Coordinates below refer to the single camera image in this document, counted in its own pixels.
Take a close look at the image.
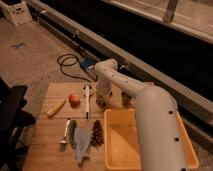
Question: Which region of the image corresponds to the white marker pen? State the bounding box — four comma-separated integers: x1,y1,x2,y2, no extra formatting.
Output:
84,84,92,120

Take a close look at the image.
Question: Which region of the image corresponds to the white cardboard box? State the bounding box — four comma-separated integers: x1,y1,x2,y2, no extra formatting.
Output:
0,0,32,26

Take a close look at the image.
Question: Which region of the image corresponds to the red apple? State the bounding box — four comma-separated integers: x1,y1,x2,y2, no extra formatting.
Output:
68,94,81,108

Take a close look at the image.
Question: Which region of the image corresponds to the black chair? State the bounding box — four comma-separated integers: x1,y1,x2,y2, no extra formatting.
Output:
0,76,36,171

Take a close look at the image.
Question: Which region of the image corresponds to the yellow plastic bin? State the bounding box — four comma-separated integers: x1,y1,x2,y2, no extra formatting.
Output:
104,109,199,171

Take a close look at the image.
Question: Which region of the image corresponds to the green cucumber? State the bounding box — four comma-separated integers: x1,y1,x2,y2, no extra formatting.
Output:
68,120,77,145

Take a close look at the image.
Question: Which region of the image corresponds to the yellow banana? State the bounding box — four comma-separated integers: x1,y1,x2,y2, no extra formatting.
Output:
46,100,66,118

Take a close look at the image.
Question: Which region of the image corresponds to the black cable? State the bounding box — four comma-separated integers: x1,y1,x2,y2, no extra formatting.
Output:
56,53,92,83

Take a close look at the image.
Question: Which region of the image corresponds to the silver metal spatula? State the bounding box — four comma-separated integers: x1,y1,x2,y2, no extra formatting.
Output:
60,119,71,152

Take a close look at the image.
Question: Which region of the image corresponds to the dark grape bunch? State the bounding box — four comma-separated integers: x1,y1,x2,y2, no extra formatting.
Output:
91,120,104,146

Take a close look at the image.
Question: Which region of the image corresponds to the blue power box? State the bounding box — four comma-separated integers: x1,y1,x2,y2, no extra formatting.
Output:
79,57,101,82

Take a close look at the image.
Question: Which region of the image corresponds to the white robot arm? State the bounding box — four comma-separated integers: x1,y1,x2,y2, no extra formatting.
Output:
95,59,188,171

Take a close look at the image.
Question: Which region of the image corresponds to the blue cloth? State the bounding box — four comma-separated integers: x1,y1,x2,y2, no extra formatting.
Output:
74,127,92,165

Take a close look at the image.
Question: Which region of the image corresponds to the whiteboard eraser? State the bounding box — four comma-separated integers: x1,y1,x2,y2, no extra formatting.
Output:
96,95,110,107

